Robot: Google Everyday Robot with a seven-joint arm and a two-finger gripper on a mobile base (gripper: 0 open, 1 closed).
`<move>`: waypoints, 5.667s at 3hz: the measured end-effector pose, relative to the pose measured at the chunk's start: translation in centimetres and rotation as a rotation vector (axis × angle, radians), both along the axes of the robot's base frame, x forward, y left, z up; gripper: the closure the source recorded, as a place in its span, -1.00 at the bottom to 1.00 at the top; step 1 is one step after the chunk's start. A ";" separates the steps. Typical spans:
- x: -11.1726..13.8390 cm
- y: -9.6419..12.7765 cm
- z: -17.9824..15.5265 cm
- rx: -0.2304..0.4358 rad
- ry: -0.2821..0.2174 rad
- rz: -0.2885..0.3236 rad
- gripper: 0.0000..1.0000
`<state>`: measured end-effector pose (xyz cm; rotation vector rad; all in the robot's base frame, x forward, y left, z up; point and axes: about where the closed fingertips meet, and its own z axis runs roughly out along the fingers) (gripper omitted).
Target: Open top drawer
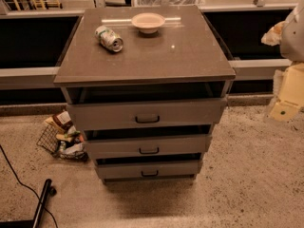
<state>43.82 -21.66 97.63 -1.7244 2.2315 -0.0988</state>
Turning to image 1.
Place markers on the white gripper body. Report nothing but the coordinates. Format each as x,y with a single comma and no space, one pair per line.
294,40

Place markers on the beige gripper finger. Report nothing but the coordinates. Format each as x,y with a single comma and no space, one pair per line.
281,111
273,36

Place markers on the grey top drawer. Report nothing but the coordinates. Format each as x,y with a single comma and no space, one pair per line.
146,114

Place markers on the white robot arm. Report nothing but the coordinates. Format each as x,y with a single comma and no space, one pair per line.
292,37

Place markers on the grey drawer cabinet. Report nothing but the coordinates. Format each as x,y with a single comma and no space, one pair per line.
182,61

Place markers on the grey bottom drawer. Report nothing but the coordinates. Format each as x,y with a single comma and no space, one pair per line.
149,170

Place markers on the grey metal railing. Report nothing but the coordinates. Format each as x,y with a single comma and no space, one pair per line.
35,39

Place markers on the white paper bowl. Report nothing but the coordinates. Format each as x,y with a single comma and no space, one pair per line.
147,23

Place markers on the crushed soda can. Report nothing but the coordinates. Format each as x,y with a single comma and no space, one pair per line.
109,39

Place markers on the black stand base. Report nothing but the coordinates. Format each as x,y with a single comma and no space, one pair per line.
48,190

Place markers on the wire basket with snacks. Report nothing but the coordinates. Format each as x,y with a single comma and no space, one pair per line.
61,139

